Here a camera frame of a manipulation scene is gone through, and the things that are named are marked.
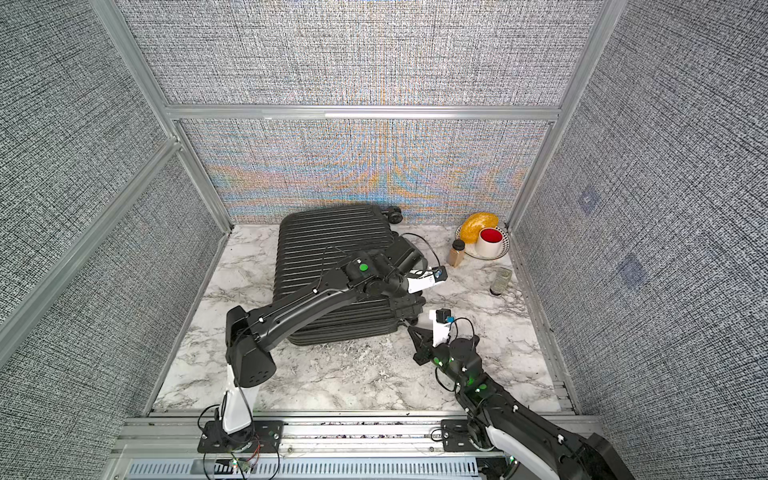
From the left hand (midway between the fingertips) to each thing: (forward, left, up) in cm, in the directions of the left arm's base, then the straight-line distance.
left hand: (420, 285), depth 76 cm
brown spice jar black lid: (+22, -17, -15) cm, 32 cm away
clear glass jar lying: (+10, -28, -14) cm, 32 cm away
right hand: (-6, +3, -10) cm, 11 cm away
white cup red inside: (+25, -28, -14) cm, 41 cm away
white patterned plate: (+27, -37, -20) cm, 50 cm away
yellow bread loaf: (+36, -26, -15) cm, 47 cm away
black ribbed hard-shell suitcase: (+16, +28, 0) cm, 32 cm away
